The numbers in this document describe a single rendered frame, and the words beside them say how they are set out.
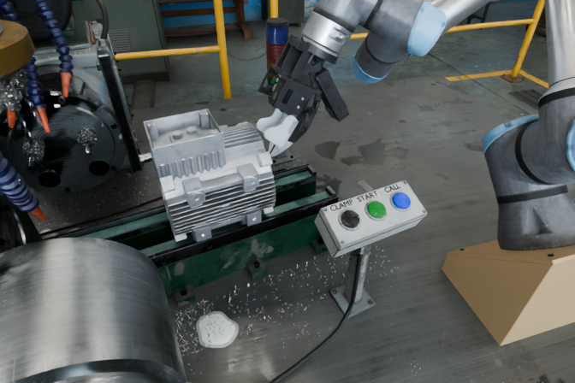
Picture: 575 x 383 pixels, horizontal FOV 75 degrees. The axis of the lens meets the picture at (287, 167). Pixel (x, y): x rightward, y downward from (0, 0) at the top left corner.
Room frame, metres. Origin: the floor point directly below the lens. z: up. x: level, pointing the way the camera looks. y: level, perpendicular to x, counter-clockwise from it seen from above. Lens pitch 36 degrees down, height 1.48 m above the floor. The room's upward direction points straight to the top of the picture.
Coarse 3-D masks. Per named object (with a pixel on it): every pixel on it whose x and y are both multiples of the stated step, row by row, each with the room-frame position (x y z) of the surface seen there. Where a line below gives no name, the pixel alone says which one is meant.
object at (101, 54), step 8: (104, 56) 0.64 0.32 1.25; (96, 64) 0.64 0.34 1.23; (104, 64) 0.64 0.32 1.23; (104, 72) 0.64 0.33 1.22; (112, 72) 0.64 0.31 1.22; (112, 80) 0.64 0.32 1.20; (112, 88) 0.64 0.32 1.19; (112, 96) 0.64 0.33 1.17; (120, 96) 0.64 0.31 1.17; (112, 104) 0.64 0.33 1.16; (120, 104) 0.64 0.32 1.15; (120, 112) 0.64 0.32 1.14; (120, 120) 0.64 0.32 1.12; (120, 128) 0.64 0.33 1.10; (128, 128) 0.64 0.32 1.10; (120, 136) 0.65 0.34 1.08; (128, 136) 0.64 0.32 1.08; (128, 144) 0.64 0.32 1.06; (128, 152) 0.64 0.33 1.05; (136, 152) 0.64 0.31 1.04; (136, 160) 0.64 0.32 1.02; (144, 160) 0.65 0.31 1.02; (136, 168) 0.64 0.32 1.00
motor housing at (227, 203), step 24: (240, 144) 0.59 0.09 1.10; (216, 168) 0.54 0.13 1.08; (264, 168) 0.56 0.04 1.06; (168, 192) 0.49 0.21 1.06; (216, 192) 0.50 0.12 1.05; (240, 192) 0.52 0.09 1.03; (264, 192) 0.53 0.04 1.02; (168, 216) 0.56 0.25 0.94; (192, 216) 0.48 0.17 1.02; (216, 216) 0.50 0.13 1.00; (240, 216) 0.52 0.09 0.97
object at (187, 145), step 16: (192, 112) 0.63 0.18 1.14; (208, 112) 0.63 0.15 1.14; (160, 128) 0.60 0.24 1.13; (176, 128) 0.61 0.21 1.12; (192, 128) 0.58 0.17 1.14; (208, 128) 0.62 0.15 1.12; (160, 144) 0.51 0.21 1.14; (176, 144) 0.52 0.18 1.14; (192, 144) 0.53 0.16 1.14; (208, 144) 0.54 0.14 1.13; (160, 160) 0.50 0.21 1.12; (176, 160) 0.52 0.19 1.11; (192, 160) 0.52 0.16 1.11; (208, 160) 0.54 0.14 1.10; (224, 160) 0.55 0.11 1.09; (160, 176) 0.50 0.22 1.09; (176, 176) 0.51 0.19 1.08
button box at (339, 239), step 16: (368, 192) 0.47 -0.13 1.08; (384, 192) 0.48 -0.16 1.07; (336, 208) 0.44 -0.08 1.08; (352, 208) 0.44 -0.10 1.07; (416, 208) 0.46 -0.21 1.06; (320, 224) 0.43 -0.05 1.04; (336, 224) 0.41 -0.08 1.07; (368, 224) 0.42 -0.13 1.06; (384, 224) 0.42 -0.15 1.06; (400, 224) 0.43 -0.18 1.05; (416, 224) 0.46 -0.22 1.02; (336, 240) 0.39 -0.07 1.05; (352, 240) 0.39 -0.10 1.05; (368, 240) 0.41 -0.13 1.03
